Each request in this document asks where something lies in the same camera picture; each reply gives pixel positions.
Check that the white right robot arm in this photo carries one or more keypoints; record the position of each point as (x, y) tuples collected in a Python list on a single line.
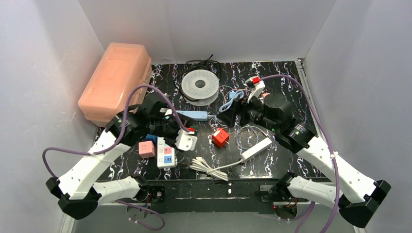
[(356, 196)]

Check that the white perforated round speaker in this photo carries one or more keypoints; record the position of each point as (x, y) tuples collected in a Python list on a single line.
[(200, 87)]

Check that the light blue power strip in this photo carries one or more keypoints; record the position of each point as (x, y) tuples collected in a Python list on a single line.
[(195, 115)]

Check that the white colourful power strip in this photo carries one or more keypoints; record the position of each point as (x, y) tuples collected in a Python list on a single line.
[(165, 155)]

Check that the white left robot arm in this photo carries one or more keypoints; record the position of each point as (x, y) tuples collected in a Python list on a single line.
[(79, 192)]

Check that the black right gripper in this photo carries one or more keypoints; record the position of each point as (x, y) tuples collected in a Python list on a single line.
[(238, 111)]

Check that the white small power strip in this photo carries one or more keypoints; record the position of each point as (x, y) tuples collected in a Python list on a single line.
[(255, 150)]

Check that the white plug with cable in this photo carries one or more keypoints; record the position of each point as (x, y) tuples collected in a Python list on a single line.
[(199, 164)]

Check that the blue cube adapter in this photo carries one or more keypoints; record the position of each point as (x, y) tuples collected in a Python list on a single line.
[(152, 138)]

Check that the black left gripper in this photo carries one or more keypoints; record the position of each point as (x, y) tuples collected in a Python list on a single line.
[(172, 129)]

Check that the pink translucent storage box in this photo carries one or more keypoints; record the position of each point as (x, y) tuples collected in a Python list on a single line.
[(122, 68)]

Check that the red cube adapter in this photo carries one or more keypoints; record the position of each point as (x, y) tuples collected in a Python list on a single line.
[(220, 137)]

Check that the pink cube adapter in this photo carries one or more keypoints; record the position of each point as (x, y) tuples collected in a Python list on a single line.
[(146, 149)]

